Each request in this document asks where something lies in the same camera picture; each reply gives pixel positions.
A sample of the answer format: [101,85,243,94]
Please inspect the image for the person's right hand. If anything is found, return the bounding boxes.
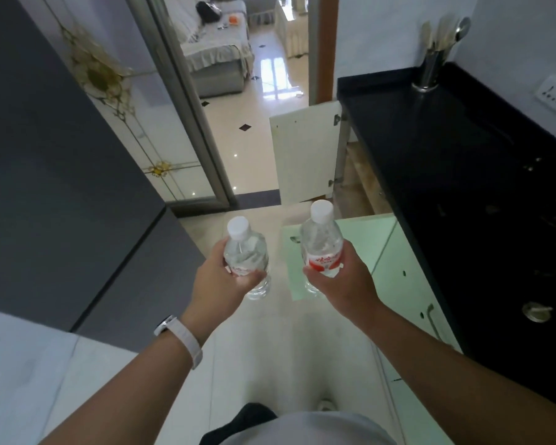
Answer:
[302,239,390,332]

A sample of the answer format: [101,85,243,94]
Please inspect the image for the person's left hand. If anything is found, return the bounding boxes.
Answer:
[180,235,267,344]

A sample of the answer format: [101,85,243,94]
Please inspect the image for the red label water bottle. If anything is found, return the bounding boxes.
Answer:
[299,199,345,297]
[223,216,272,301]

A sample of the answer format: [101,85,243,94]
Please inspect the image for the person's right forearm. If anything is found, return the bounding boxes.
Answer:
[361,305,556,445]

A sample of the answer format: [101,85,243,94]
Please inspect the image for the person's left forearm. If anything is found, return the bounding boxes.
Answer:
[39,336,195,445]

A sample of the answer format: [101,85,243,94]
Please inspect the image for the hinged cabinet door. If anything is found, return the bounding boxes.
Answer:
[280,214,398,303]
[268,100,343,207]

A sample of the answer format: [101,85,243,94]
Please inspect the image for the beige tiled floor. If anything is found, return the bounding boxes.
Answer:
[0,22,408,445]

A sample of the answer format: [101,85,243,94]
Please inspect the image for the person's black trousers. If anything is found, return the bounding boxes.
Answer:
[199,402,279,445]

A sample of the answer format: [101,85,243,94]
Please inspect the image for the person's grey shirt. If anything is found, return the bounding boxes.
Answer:
[217,410,399,445]

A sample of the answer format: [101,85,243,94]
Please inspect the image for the black countertop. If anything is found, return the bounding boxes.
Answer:
[337,62,556,415]

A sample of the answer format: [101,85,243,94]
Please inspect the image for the smartwatch with white band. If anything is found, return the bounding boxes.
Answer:
[153,315,204,370]

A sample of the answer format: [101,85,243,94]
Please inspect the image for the dark door threshold strip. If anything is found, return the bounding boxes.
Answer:
[234,189,282,210]

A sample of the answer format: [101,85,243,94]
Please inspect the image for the glass sliding door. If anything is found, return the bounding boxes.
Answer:
[16,0,237,214]

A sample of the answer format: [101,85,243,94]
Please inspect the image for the silver stove knob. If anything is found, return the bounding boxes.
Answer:
[521,302,553,324]

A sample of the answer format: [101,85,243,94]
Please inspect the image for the black gas stove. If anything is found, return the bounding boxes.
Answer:
[481,143,556,394]

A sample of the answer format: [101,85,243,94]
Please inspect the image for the steel utensil holder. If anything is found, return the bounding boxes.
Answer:
[411,48,450,93]

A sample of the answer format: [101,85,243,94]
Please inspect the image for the grey covered sofa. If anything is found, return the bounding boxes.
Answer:
[164,0,256,99]

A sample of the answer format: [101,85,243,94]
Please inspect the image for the black bag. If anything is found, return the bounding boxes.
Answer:
[195,0,222,23]

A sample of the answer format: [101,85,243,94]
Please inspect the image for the brown door frame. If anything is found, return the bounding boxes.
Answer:
[316,0,340,105]

